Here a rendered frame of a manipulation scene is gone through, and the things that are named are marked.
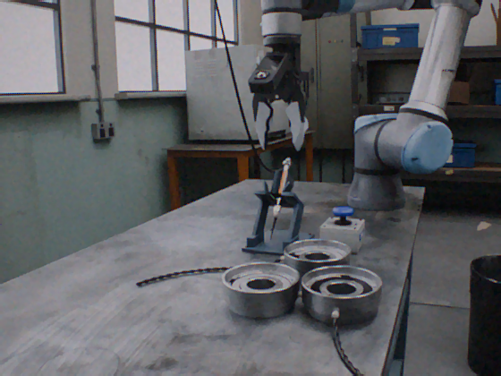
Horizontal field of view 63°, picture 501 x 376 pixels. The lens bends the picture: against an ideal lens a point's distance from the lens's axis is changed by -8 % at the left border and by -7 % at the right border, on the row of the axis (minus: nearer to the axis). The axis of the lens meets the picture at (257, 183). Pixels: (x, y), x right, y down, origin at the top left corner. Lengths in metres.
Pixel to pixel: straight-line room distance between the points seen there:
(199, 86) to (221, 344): 2.63
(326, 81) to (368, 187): 3.42
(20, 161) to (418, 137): 1.78
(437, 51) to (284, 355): 0.77
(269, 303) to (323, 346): 0.09
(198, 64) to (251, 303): 2.60
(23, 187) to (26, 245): 0.28
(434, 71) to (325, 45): 3.50
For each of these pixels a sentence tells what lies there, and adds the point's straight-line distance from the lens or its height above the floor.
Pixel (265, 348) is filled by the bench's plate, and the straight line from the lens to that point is 0.52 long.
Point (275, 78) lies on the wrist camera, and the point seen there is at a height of 1.11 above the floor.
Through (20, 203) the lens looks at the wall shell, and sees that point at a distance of 2.23.
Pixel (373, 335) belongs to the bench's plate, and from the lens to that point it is 0.55.
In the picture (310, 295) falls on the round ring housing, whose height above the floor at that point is 0.83.
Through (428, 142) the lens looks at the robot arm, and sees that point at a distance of 0.98.
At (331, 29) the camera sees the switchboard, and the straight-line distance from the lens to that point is 4.51.
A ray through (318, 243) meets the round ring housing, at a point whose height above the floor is 0.83.
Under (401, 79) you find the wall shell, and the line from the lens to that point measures 4.60.
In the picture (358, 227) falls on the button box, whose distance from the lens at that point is 0.80.
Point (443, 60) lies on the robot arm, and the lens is 1.05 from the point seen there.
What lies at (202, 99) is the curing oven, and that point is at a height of 1.09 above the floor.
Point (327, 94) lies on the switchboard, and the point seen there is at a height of 1.11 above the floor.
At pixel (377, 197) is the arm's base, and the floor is 0.83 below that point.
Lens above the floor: 1.07
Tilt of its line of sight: 11 degrees down
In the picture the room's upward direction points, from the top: 2 degrees counter-clockwise
